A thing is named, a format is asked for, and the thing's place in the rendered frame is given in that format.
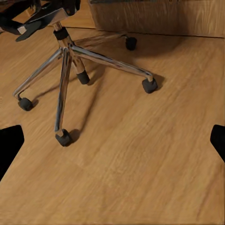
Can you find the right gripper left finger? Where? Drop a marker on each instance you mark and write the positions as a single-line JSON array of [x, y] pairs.
[[11, 140]]

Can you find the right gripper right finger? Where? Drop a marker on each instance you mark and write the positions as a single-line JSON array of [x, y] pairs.
[[217, 139]]

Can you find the swivel chair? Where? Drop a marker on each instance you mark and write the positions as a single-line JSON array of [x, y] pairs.
[[69, 53]]

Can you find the cabinet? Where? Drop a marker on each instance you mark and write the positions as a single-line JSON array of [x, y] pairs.
[[176, 17]]

